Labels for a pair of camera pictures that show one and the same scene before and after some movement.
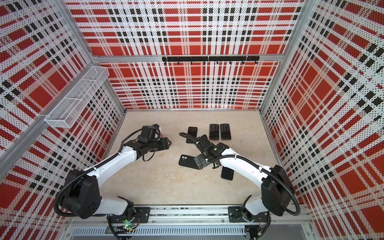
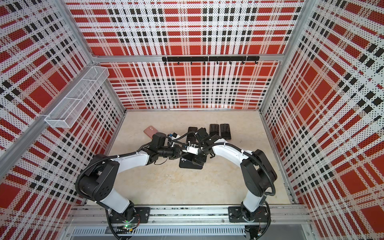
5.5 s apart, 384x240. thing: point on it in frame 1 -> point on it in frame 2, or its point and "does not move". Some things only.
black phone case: x=188 y=161 does not move
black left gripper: x=164 y=142 -> x=177 y=148
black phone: x=214 y=131 does not move
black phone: x=193 y=131 does not move
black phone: x=227 y=173 -> x=184 y=162
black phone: x=225 y=130 does not move
